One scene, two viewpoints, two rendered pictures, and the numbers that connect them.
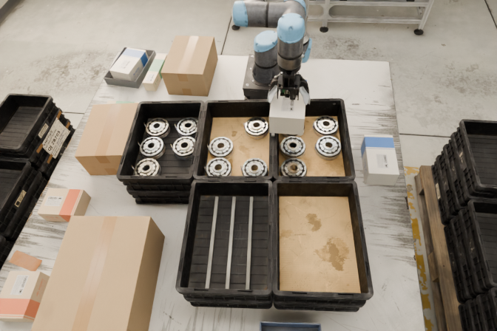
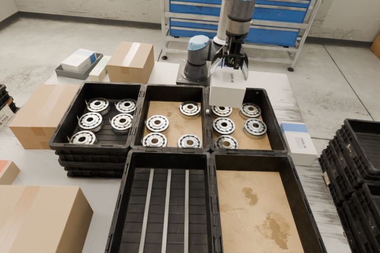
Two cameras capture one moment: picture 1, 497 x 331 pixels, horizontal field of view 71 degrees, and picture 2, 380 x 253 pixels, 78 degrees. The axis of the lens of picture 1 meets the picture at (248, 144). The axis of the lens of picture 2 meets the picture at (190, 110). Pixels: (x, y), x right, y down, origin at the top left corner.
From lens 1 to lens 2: 0.45 m
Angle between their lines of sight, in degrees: 13
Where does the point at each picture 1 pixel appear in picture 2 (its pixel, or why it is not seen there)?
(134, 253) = (53, 230)
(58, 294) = not seen: outside the picture
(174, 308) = not seen: outside the picture
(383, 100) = (287, 99)
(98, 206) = (26, 179)
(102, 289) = not seen: outside the picture
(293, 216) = (230, 190)
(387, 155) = (304, 138)
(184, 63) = (127, 59)
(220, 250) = (155, 226)
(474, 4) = (323, 56)
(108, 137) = (47, 111)
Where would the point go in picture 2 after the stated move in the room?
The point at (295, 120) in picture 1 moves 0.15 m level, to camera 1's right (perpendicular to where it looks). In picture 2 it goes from (236, 91) to (276, 89)
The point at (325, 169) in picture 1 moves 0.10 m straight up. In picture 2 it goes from (254, 147) to (259, 131)
